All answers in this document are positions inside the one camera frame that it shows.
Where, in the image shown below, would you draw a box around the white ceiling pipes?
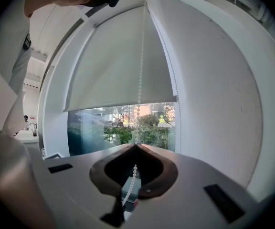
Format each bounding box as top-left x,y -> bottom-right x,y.
233,0 -> 273,22

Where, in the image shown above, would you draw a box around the person's white t-shirt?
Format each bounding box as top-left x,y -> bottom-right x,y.
0,0 -> 58,140

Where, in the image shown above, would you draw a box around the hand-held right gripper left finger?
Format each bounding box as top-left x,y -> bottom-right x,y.
89,143 -> 138,228

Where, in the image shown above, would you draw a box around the white roller blind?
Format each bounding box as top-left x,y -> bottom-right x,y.
63,5 -> 178,112

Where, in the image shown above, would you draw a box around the white bead chain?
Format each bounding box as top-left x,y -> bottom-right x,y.
121,1 -> 182,208

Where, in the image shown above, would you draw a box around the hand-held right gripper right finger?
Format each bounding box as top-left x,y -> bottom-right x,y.
135,143 -> 179,199

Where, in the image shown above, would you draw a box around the grey black shoulder strap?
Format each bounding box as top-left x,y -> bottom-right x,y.
22,33 -> 32,50

